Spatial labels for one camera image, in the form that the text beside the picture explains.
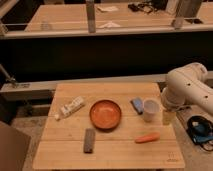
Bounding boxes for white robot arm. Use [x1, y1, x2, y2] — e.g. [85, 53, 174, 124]
[161, 62, 213, 125]

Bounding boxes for brown cardboard box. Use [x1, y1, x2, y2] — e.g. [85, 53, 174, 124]
[0, 121, 31, 171]

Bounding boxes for white tube with label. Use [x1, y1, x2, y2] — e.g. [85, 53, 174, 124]
[54, 96, 85, 121]

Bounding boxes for blue sponge block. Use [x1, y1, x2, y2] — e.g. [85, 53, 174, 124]
[131, 98, 143, 114]

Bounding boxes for white plastic cup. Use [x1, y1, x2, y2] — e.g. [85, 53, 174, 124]
[143, 99, 160, 122]

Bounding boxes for grey metal post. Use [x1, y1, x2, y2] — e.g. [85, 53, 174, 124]
[86, 0, 96, 33]

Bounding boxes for black and blue cable bundle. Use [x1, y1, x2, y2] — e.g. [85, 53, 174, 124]
[186, 115, 213, 152]

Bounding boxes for black cables on far table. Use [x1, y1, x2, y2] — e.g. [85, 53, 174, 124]
[127, 1, 163, 14]

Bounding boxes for white sheet on far table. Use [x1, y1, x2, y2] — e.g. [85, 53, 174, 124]
[97, 6, 119, 12]

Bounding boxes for orange pepper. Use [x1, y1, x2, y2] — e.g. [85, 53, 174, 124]
[135, 132, 160, 143]

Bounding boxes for dark grey rectangular block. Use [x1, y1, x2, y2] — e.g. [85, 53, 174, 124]
[83, 128, 95, 153]

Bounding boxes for orange ceramic bowl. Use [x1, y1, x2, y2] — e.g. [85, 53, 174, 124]
[89, 100, 122, 130]

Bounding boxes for white paper on far table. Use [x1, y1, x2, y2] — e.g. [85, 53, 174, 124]
[99, 21, 121, 29]

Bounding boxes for metal clamp at left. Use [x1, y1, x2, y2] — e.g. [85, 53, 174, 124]
[0, 64, 17, 88]

